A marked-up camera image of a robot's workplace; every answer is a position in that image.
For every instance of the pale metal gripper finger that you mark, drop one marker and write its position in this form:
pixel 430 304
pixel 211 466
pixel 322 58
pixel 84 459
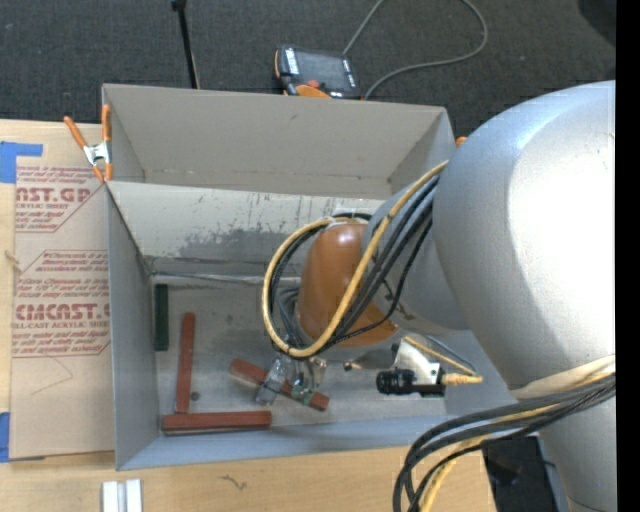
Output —
pixel 278 371
pixel 266 395

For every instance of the red-brown flat block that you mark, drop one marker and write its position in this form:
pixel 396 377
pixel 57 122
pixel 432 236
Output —
pixel 246 371
pixel 215 421
pixel 185 365

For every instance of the dark green flat block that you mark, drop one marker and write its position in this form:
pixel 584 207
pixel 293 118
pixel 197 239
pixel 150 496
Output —
pixel 161 320

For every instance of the grey metal bin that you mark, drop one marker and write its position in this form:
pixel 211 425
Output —
pixel 260 150

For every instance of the brown cardboard board red print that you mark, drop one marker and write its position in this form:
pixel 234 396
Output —
pixel 60 280

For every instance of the black cylinder on white bracket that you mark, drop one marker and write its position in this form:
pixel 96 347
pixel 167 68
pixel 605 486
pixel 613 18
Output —
pixel 400 382

